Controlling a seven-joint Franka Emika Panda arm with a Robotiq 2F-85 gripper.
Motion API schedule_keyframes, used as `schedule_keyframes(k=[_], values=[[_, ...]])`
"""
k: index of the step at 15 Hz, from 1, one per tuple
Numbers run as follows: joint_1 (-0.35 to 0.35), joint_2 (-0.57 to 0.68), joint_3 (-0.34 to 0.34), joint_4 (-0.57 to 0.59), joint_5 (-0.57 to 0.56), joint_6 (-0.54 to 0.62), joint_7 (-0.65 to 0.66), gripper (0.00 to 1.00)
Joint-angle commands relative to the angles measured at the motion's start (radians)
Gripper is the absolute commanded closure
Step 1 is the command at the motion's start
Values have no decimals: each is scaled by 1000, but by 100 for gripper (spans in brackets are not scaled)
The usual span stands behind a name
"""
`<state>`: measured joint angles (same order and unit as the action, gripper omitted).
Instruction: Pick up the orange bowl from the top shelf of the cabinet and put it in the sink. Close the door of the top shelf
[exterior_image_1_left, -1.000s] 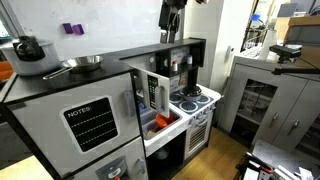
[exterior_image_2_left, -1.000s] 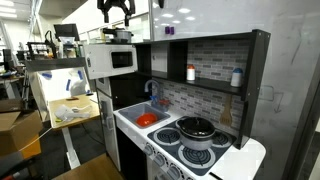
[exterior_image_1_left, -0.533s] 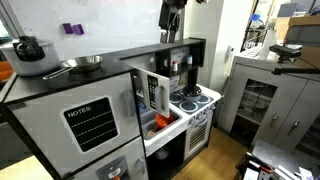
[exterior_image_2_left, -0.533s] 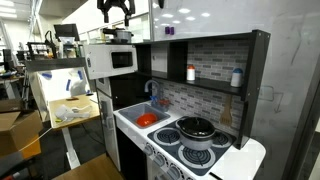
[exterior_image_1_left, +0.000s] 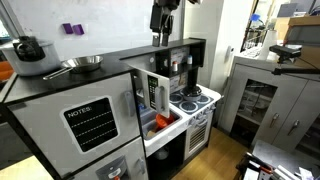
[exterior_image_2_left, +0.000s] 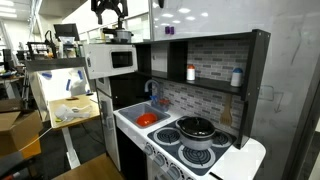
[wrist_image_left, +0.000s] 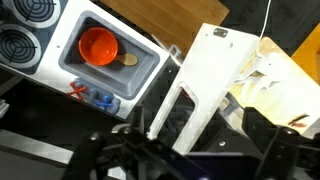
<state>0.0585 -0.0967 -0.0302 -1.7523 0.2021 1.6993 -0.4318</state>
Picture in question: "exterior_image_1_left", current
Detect black camera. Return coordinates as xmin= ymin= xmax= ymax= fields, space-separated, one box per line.
xmin=268 ymin=44 xmax=303 ymax=64

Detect gray metal cabinet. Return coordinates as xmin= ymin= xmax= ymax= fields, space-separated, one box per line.
xmin=218 ymin=54 xmax=320 ymax=158

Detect toy kitchen playset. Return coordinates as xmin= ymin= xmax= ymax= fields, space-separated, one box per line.
xmin=0 ymin=37 xmax=223 ymax=180

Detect white plastic bottle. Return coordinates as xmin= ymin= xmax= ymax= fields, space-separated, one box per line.
xmin=258 ymin=29 xmax=280 ymax=62

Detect fridge door with chalkboard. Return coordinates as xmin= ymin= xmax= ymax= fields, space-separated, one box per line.
xmin=6 ymin=72 xmax=142 ymax=178

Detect white oven door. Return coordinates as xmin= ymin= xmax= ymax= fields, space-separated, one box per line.
xmin=183 ymin=113 xmax=214 ymax=162

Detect brown cardboard box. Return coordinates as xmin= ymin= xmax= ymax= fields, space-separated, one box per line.
xmin=274 ymin=14 xmax=320 ymax=69

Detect silver cabinet handle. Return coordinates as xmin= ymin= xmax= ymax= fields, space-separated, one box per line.
xmin=287 ymin=119 xmax=301 ymax=137
xmin=269 ymin=112 xmax=280 ymax=129

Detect fridge door with dispenser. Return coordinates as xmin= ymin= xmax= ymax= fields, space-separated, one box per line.
xmin=70 ymin=135 xmax=150 ymax=180

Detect orange crate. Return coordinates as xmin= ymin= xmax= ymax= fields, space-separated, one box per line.
xmin=0 ymin=60 xmax=15 ymax=83

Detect white paper sheets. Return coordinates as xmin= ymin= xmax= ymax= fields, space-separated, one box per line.
xmin=243 ymin=164 xmax=316 ymax=180

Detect small gray pot black lid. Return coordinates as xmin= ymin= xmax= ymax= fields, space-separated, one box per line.
xmin=181 ymin=84 xmax=203 ymax=102

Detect purple magnet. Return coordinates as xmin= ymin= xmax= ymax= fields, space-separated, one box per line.
xmin=62 ymin=22 xmax=74 ymax=35
xmin=72 ymin=23 xmax=85 ymax=36

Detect orange plastic bowl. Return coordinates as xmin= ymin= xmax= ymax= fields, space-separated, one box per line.
xmin=154 ymin=113 xmax=176 ymax=131

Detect gray cooktop with burners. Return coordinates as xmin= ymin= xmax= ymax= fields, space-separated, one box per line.
xmin=168 ymin=89 xmax=215 ymax=116

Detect whiteboard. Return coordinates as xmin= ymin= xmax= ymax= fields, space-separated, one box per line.
xmin=6 ymin=0 xmax=185 ymax=62

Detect gray fridge door handle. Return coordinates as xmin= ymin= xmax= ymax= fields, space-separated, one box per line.
xmin=123 ymin=89 xmax=136 ymax=118
xmin=134 ymin=157 xmax=147 ymax=176

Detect blue plastic container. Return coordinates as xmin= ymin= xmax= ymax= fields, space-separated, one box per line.
xmin=249 ymin=13 xmax=262 ymax=24

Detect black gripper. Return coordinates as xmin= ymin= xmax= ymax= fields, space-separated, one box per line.
xmin=149 ymin=0 xmax=181 ymax=48

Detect black orange hand tools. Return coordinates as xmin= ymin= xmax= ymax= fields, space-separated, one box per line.
xmin=234 ymin=151 xmax=279 ymax=180

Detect steel frying pan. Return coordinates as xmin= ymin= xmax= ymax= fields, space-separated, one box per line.
xmin=42 ymin=55 xmax=104 ymax=81

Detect wire rack shelf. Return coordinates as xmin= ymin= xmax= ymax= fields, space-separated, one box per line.
xmin=244 ymin=28 xmax=265 ymax=58

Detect gray sink basin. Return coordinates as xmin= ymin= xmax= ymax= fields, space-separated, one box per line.
xmin=139 ymin=107 xmax=183 ymax=141

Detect white microwave door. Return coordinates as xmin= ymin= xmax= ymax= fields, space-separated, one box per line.
xmin=129 ymin=64 xmax=172 ymax=120

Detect gray microwave door handle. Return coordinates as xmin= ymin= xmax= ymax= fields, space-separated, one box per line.
xmin=154 ymin=85 xmax=167 ymax=115

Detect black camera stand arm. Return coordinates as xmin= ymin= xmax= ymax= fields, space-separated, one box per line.
xmin=271 ymin=66 xmax=320 ymax=76

